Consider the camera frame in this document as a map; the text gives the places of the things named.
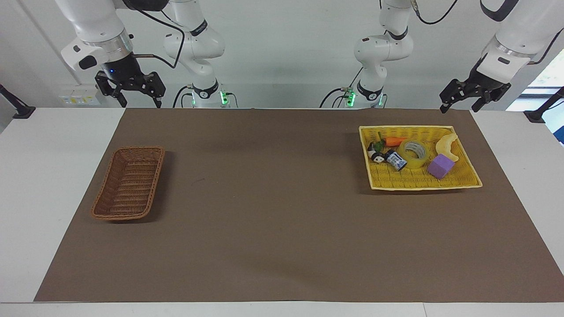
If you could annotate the yellow woven basket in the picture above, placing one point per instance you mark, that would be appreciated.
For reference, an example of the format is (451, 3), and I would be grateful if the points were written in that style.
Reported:
(418, 178)

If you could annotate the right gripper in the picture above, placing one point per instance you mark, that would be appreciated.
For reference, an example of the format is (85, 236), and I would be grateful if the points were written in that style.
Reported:
(124, 72)

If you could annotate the purple foam block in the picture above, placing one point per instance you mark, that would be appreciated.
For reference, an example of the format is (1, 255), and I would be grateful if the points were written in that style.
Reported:
(440, 166)

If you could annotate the clear tape roll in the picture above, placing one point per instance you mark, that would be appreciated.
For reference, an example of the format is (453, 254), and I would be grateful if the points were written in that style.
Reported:
(417, 162)

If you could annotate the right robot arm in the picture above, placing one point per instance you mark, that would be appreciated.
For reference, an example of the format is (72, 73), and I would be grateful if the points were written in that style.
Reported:
(94, 20)

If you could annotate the small blue can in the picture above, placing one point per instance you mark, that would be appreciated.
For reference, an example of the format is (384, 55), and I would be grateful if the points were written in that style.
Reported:
(395, 160)

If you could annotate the orange toy carrot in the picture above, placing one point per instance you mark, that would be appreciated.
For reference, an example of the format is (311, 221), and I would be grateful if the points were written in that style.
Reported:
(394, 141)

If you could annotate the white wall socket strip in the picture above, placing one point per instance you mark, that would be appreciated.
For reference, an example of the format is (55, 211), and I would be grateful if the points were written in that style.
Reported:
(79, 97)

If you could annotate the pale yellow toy banana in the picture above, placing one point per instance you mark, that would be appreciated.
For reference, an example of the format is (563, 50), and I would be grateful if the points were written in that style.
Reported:
(446, 145)

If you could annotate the black stand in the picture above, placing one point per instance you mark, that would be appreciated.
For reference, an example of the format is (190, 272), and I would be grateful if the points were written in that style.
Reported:
(20, 110)
(539, 113)

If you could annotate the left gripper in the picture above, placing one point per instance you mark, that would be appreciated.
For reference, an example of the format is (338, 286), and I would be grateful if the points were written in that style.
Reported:
(480, 79)

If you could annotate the black white panda figure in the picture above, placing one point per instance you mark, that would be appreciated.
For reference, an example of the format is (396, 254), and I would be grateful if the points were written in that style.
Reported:
(376, 155)

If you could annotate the brown wicker basket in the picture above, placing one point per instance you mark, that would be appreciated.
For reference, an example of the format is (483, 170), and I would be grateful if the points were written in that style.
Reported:
(128, 185)

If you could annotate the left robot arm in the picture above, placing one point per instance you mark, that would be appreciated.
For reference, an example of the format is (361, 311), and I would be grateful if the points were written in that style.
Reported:
(522, 31)

